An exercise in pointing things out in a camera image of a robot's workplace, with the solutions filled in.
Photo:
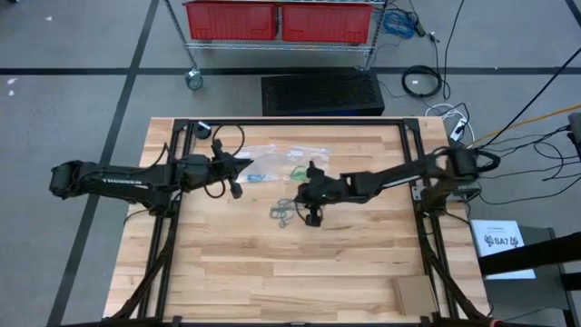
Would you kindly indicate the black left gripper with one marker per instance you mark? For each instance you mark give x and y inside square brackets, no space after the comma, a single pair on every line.
[215,168]

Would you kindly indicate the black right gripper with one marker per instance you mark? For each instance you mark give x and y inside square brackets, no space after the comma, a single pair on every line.
[327,191]

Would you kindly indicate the wide blue rubber band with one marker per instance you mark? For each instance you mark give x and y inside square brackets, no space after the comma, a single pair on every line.
[261,177]
[252,178]

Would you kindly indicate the green rubber band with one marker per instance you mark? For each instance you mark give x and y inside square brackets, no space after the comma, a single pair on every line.
[303,171]
[295,175]

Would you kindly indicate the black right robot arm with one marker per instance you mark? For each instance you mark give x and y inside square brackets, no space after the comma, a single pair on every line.
[408,175]

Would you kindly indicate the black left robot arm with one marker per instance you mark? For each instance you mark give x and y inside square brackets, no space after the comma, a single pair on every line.
[113,179]

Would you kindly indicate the black perforated platform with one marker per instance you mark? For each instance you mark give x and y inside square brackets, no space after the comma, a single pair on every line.
[322,93]

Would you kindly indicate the red plastic storage bin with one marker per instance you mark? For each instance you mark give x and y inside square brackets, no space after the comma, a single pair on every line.
[326,22]
[231,20]

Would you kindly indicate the small cardboard box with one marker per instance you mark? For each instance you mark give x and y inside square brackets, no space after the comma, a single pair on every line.
[414,295]

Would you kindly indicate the white power strip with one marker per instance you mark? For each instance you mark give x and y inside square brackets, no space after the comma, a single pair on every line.
[457,129]

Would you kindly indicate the white paper sign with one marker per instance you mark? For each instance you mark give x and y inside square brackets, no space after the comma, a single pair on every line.
[499,245]

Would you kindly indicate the black metal beam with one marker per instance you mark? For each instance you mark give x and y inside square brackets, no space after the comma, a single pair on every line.
[531,254]

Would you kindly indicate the grey cart top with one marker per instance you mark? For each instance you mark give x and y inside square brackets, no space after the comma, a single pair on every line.
[522,300]

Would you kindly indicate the grey floor device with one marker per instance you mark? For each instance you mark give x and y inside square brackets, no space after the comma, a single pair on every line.
[575,131]

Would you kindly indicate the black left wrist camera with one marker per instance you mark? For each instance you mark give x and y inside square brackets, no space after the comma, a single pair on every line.
[236,188]

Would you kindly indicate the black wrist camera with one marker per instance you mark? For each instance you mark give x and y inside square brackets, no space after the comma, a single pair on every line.
[236,188]
[314,218]

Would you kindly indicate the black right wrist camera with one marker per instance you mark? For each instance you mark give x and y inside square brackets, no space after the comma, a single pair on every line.
[314,218]

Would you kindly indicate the black aluminium table frame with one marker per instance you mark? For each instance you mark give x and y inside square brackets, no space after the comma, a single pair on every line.
[295,121]

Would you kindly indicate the grey metal bracket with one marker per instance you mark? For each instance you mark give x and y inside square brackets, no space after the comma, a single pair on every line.
[418,193]

